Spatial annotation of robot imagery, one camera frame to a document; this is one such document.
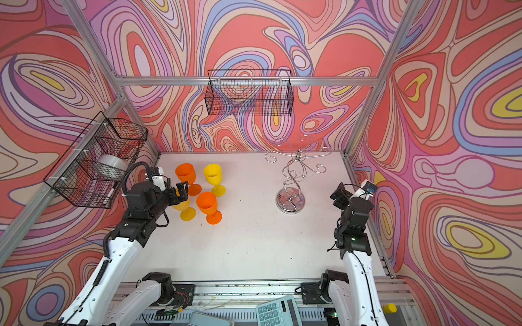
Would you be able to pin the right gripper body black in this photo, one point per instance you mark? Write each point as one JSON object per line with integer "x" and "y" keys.
{"x": 342, "y": 201}

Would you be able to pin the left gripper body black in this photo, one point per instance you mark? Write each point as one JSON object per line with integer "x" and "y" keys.
{"x": 173, "y": 200}

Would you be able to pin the yellow wine glass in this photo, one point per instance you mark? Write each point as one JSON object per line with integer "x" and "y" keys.
{"x": 187, "y": 213}
{"x": 213, "y": 175}

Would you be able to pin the orange wine glass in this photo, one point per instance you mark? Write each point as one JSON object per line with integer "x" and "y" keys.
{"x": 186, "y": 173}
{"x": 208, "y": 205}

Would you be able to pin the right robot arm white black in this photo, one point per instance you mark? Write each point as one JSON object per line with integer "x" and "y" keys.
{"x": 355, "y": 300}

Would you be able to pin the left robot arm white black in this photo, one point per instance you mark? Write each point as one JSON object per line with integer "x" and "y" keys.
{"x": 148, "y": 193}

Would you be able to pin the chrome wine glass rack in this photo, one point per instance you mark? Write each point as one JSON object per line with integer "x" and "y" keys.
{"x": 291, "y": 199}

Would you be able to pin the black marker pen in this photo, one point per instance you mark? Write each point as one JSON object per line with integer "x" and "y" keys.
{"x": 107, "y": 199}

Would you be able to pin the silver tape roll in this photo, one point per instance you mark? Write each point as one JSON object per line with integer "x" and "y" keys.
{"x": 111, "y": 167}

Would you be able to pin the yellow small bottle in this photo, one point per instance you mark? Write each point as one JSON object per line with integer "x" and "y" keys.
{"x": 389, "y": 309}

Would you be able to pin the teal calculator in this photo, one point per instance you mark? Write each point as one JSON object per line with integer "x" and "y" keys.
{"x": 279, "y": 312}

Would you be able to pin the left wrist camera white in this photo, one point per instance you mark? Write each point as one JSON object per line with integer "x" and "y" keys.
{"x": 158, "y": 178}

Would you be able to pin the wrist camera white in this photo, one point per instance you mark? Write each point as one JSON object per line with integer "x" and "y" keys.
{"x": 366, "y": 191}
{"x": 158, "y": 178}

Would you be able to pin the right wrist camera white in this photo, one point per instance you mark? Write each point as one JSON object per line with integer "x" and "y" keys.
{"x": 366, "y": 191}

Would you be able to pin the left black wire basket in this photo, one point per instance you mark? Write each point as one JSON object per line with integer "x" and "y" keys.
{"x": 74, "y": 177}

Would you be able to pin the black wire basket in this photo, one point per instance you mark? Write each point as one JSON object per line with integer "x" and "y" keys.
{"x": 74, "y": 177}
{"x": 249, "y": 92}

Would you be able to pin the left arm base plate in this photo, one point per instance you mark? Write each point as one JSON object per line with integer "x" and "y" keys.
{"x": 180, "y": 295}

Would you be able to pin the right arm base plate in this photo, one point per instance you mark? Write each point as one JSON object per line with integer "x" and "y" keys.
{"x": 311, "y": 293}

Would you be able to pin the back black wire basket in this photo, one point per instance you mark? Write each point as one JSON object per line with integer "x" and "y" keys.
{"x": 249, "y": 92}

